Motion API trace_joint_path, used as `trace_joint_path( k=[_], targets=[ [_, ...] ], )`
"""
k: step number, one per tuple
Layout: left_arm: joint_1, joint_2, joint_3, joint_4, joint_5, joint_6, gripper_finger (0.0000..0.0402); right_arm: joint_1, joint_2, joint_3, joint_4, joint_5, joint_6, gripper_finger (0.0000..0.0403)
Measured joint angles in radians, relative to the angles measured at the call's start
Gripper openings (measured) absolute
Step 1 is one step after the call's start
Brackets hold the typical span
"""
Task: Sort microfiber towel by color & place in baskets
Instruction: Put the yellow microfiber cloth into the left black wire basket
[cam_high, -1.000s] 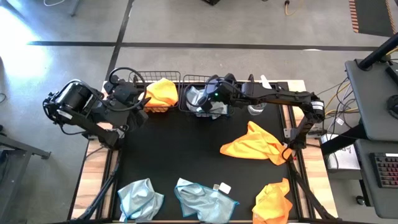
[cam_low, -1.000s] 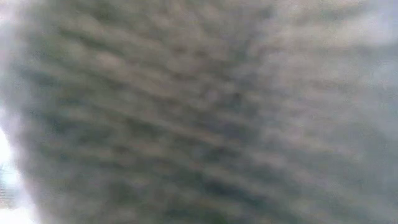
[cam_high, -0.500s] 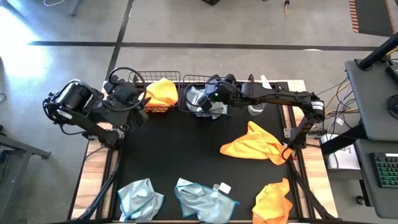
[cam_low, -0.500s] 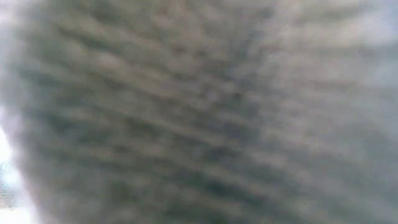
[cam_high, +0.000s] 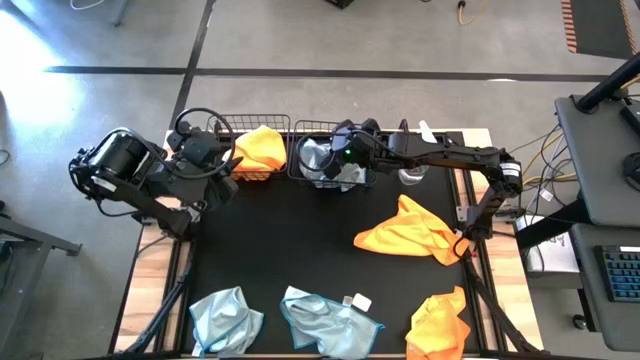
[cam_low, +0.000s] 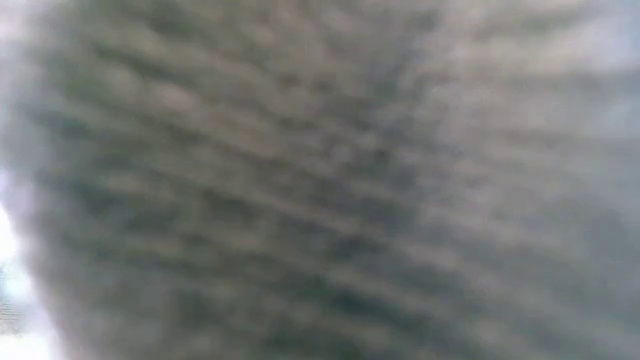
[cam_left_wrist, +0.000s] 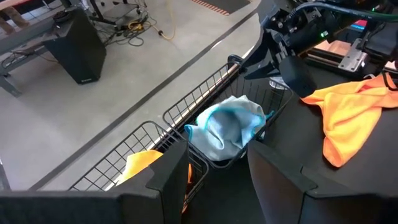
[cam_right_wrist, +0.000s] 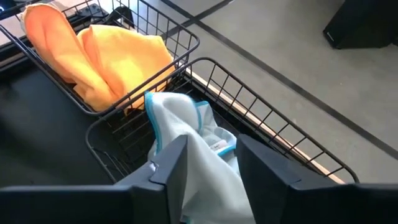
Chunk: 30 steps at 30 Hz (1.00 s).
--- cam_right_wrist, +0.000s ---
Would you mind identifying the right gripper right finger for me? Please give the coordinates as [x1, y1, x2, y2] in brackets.
[236, 134, 398, 224]

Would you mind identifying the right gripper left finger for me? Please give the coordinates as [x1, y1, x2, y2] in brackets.
[0, 134, 189, 224]

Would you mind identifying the light blue microfiber towel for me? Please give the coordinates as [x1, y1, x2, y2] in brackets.
[114, 90, 257, 224]

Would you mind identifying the orange microfiber towel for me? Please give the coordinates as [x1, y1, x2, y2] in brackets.
[76, 24, 175, 110]
[21, 2, 121, 113]

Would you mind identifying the black table mat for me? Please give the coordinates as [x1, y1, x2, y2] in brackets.
[0, 62, 150, 187]

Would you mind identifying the black floor box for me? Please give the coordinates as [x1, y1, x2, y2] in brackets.
[322, 0, 398, 50]

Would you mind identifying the black wire basket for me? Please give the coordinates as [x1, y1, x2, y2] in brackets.
[85, 57, 361, 184]
[0, 0, 200, 118]

